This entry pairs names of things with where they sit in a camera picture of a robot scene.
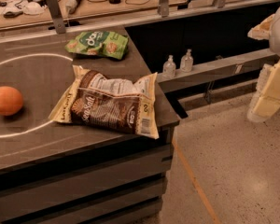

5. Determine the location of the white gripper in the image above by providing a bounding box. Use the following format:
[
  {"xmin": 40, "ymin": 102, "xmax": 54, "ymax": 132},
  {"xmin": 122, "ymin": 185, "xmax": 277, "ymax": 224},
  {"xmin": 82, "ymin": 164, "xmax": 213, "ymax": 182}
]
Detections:
[{"xmin": 247, "ymin": 8, "xmax": 280, "ymax": 122}]

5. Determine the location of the green rice chip bag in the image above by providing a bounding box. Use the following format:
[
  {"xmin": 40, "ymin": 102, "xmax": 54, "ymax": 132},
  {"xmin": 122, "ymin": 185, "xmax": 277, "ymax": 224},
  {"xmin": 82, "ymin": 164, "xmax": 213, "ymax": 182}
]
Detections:
[{"xmin": 65, "ymin": 31, "xmax": 129, "ymax": 60}]

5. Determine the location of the brown sea salt chip bag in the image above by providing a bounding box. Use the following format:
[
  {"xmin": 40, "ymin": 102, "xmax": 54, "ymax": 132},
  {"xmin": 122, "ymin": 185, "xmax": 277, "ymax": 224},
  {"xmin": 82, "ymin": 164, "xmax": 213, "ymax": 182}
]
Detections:
[{"xmin": 49, "ymin": 65, "xmax": 159, "ymax": 139}]

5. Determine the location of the grey metal ledge shelf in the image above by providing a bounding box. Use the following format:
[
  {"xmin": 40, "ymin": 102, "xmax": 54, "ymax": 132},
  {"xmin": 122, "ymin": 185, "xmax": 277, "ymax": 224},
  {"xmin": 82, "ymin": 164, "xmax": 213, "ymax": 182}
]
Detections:
[{"xmin": 157, "ymin": 49, "xmax": 279, "ymax": 93}]

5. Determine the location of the right clear sanitizer bottle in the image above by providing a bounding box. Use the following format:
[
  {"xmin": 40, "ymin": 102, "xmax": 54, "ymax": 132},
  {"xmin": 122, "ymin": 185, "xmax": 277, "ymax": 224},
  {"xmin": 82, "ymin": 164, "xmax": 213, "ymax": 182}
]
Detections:
[{"xmin": 180, "ymin": 49, "xmax": 193, "ymax": 72}]

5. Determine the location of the clear sanitizer bottle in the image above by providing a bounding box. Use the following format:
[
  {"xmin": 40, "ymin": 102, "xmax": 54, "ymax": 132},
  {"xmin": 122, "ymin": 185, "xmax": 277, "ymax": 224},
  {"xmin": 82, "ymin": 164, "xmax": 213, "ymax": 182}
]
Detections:
[
  {"xmin": 180, "ymin": 49, "xmax": 193, "ymax": 72},
  {"xmin": 162, "ymin": 55, "xmax": 176, "ymax": 78}
]

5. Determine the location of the left clear sanitizer bottle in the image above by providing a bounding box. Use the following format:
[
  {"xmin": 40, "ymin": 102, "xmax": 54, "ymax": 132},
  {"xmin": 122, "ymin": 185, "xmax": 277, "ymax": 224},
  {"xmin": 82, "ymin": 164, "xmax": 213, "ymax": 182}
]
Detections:
[{"xmin": 162, "ymin": 55, "xmax": 176, "ymax": 78}]

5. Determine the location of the dark slatted counter cabinet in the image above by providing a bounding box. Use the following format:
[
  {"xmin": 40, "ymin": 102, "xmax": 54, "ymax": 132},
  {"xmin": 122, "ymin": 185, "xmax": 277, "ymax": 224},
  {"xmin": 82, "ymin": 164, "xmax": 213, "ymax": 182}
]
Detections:
[{"xmin": 0, "ymin": 122, "xmax": 175, "ymax": 224}]

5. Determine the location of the white cloth on desk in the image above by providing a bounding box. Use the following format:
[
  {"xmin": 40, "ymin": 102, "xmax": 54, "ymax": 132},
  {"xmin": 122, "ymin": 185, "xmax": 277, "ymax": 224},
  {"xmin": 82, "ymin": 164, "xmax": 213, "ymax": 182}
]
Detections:
[{"xmin": 0, "ymin": 0, "xmax": 47, "ymax": 17}]

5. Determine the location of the orange fruit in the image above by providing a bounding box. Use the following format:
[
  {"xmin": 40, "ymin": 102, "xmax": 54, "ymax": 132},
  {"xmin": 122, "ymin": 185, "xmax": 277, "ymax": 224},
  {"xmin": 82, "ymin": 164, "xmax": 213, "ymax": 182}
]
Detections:
[{"xmin": 0, "ymin": 86, "xmax": 23, "ymax": 116}]

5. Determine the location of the middle metal bracket post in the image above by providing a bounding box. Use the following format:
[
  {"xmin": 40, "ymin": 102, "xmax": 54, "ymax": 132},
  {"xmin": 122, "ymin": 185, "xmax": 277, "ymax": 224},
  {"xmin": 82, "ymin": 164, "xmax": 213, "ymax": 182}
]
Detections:
[{"xmin": 158, "ymin": 0, "xmax": 169, "ymax": 17}]

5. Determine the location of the handheld tool with cable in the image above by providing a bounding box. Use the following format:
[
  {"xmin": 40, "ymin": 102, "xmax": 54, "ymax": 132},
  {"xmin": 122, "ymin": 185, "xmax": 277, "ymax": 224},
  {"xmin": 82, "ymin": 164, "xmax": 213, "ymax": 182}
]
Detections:
[{"xmin": 65, "ymin": 0, "xmax": 81, "ymax": 14}]

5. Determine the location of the left metal bracket post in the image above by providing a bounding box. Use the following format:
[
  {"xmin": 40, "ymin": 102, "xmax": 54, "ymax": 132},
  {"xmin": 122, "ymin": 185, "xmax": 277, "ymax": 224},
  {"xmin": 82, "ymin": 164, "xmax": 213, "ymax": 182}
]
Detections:
[{"xmin": 46, "ymin": 0, "xmax": 66, "ymax": 34}]

